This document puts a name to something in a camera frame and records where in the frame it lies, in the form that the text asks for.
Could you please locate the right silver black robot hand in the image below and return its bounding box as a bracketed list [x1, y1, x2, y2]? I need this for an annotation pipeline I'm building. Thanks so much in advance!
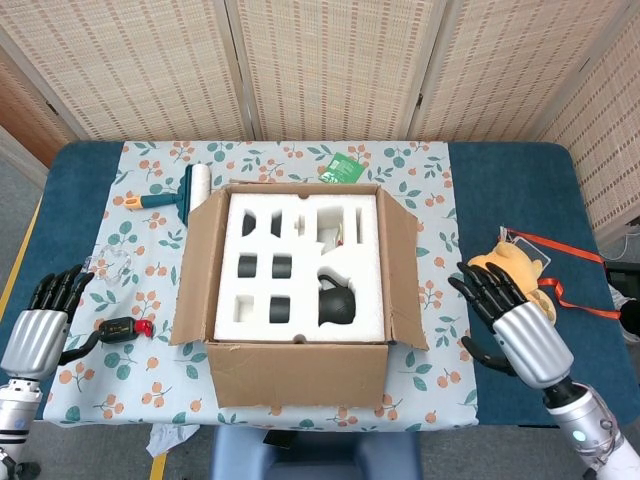
[448, 262, 575, 389]

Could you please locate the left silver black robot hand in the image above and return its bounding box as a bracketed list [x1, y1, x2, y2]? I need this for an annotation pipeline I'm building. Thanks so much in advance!
[0, 264, 104, 379]

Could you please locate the red cardboard box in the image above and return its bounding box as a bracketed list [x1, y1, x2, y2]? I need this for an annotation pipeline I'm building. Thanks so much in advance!
[168, 182, 430, 410]

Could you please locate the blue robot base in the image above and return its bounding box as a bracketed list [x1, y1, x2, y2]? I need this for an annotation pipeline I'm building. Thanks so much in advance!
[209, 425, 424, 480]

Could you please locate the black device with red cap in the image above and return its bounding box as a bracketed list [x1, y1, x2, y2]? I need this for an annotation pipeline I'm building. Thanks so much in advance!
[98, 316, 155, 344]

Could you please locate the yellow plush toy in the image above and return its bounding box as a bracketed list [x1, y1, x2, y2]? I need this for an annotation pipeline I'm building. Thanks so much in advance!
[469, 241, 557, 326]

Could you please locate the clear card holder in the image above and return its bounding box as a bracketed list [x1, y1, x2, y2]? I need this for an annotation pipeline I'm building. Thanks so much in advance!
[509, 235, 551, 266]

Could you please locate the floral fruit print tablecloth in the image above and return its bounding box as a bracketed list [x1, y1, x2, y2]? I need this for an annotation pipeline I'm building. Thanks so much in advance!
[42, 139, 481, 429]

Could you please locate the clear glass dish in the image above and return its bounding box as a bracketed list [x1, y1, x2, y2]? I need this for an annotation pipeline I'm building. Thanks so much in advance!
[82, 244, 134, 287]

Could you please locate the crumpled white paper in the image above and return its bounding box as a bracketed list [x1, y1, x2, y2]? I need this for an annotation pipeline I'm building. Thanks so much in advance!
[145, 423, 201, 459]

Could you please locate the black teapot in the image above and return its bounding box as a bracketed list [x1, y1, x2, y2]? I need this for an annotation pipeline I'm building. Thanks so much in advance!
[317, 273, 357, 329]

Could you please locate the white foam insert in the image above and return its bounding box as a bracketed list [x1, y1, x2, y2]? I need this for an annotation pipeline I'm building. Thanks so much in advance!
[213, 193, 385, 344]

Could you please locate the green packet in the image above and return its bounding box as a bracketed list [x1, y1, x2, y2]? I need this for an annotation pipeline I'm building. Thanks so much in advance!
[317, 151, 365, 185]

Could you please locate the woven folding screen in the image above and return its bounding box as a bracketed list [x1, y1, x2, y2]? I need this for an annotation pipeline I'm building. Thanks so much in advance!
[0, 0, 640, 241]

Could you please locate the orange lanyard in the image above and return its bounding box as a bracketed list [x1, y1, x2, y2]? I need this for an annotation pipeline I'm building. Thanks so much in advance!
[499, 225, 624, 321]

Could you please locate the teal handled lint roller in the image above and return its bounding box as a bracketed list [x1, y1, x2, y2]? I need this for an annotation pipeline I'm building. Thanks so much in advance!
[124, 163, 212, 226]

